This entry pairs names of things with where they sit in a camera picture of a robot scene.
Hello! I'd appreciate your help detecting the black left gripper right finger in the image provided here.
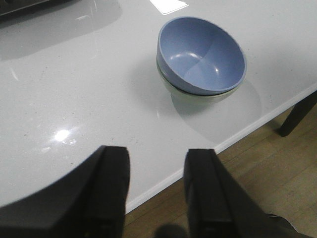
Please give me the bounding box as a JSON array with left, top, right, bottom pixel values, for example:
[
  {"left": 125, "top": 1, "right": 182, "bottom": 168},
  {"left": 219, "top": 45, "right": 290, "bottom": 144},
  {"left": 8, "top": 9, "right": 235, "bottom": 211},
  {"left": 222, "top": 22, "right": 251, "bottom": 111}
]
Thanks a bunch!
[{"left": 183, "top": 149, "right": 305, "bottom": 238}]

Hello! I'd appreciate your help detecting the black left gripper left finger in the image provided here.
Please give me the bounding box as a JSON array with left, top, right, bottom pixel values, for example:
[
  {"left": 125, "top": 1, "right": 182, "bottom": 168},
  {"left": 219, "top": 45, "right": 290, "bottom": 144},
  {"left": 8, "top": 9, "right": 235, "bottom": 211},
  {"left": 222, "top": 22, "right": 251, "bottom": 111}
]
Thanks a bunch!
[{"left": 0, "top": 146, "right": 130, "bottom": 238}]

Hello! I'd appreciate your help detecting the green bowl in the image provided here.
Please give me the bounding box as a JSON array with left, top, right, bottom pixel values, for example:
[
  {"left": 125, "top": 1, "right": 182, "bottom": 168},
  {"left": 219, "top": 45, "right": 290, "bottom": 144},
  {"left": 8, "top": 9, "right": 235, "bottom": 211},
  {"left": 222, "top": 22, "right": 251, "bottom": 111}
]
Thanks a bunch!
[{"left": 156, "top": 61, "right": 242, "bottom": 106}]

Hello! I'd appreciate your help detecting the blue bowl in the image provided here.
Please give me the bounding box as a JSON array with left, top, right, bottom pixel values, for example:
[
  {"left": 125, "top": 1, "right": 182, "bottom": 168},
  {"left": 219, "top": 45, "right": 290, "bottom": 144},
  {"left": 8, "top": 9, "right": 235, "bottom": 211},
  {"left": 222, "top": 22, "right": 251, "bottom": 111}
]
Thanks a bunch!
[{"left": 157, "top": 17, "right": 247, "bottom": 96}]

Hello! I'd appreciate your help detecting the black table leg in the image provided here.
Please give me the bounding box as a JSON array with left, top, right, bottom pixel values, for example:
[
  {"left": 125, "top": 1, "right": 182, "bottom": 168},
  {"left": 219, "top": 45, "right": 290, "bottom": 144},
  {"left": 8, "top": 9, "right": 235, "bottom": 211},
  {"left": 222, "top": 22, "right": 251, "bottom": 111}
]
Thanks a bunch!
[{"left": 278, "top": 91, "right": 317, "bottom": 137}]

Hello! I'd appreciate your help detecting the black and steel toaster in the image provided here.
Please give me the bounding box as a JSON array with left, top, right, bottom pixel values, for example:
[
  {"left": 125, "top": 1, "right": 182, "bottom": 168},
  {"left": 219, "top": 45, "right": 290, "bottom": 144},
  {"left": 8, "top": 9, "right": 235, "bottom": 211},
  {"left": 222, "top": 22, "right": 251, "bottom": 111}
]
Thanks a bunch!
[{"left": 0, "top": 0, "right": 67, "bottom": 16}]

